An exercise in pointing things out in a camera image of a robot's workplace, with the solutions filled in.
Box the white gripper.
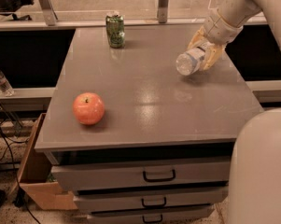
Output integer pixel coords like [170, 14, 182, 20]
[187, 9, 243, 71]

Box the clear plastic water bottle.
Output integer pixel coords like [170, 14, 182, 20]
[176, 47, 205, 76]

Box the green soda can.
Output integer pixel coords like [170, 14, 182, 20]
[105, 11, 125, 49]

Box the small clear bottle on ledge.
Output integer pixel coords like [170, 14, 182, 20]
[0, 71, 14, 96]

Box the grey drawer cabinet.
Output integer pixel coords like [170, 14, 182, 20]
[35, 24, 265, 224]

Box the top grey drawer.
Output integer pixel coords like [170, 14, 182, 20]
[51, 156, 231, 190]

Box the grey drawer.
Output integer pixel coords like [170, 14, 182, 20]
[87, 204, 214, 224]
[51, 156, 231, 190]
[74, 187, 228, 213]

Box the red apple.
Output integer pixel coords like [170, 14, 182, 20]
[73, 92, 105, 125]

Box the middle grey drawer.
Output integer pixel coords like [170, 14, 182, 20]
[74, 187, 228, 213]

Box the bottom grey drawer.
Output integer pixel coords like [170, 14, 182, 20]
[87, 204, 214, 224]

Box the cardboard box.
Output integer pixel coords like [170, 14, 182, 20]
[18, 114, 77, 210]

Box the middle metal railing post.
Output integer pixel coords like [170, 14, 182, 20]
[157, 0, 169, 23]

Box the metal railing post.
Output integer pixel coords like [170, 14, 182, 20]
[38, 0, 57, 26]
[157, 0, 169, 23]

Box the left metal railing post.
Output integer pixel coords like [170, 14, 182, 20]
[38, 0, 57, 26]

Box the black cable on floor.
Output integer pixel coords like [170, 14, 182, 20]
[0, 101, 41, 224]

